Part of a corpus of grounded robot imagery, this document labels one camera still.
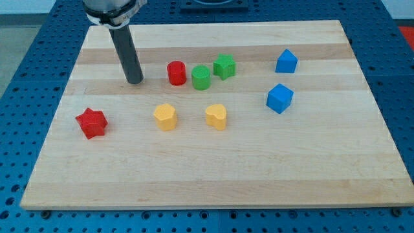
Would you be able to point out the grey robot arm end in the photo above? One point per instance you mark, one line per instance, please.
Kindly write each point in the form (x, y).
(112, 13)

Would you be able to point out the green star block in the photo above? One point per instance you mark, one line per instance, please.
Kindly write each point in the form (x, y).
(224, 66)

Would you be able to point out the blue triangle block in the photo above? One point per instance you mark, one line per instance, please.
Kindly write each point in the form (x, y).
(286, 62)

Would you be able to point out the red star block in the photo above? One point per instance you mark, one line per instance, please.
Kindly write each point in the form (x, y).
(92, 123)

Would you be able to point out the yellow heart block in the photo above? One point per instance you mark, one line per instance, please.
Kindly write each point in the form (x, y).
(216, 116)

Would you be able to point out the green cylinder block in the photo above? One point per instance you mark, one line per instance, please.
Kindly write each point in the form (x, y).
(200, 76)

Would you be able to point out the yellow pentagon block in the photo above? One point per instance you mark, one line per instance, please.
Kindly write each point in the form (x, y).
(165, 117)

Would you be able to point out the red cylinder block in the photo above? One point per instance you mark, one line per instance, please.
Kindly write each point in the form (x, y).
(176, 73)

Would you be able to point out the wooden board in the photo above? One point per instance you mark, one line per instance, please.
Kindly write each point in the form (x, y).
(330, 148)

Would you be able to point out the blue cube block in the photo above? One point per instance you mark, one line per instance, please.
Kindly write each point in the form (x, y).
(279, 98)

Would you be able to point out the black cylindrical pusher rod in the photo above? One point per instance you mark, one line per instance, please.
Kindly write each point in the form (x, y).
(125, 49)

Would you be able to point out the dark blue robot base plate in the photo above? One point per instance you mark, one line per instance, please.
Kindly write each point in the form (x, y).
(192, 5)

